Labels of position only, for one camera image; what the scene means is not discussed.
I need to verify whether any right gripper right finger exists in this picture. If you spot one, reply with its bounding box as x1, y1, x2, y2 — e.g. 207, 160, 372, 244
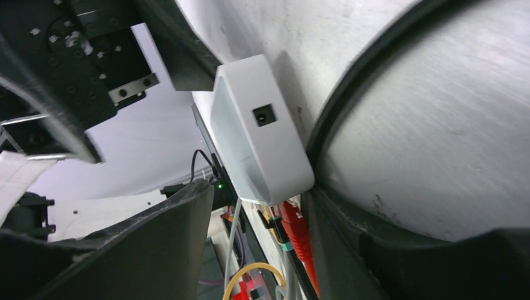
301, 186, 529, 299

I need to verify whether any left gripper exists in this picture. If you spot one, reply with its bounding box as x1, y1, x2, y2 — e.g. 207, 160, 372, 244
1, 0, 221, 163

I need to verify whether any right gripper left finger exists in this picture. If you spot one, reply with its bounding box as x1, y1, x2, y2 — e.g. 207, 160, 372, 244
1, 179, 214, 299

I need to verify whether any red ethernet cable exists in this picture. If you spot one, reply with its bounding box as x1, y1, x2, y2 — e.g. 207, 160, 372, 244
278, 201, 321, 297

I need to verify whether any black ethernet cable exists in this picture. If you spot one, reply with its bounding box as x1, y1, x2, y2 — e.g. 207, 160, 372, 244
256, 0, 473, 300

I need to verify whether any white network switch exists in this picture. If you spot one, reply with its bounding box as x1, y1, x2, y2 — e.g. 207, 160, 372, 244
210, 55, 315, 206

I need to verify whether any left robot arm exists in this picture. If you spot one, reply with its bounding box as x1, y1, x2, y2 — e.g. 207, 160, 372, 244
1, 1, 220, 221

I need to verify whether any grey ethernet cable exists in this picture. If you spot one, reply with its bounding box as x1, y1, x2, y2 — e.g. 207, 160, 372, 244
223, 197, 297, 300

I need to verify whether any yellow ethernet cable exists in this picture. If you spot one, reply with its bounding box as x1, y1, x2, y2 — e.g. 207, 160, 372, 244
222, 207, 288, 300

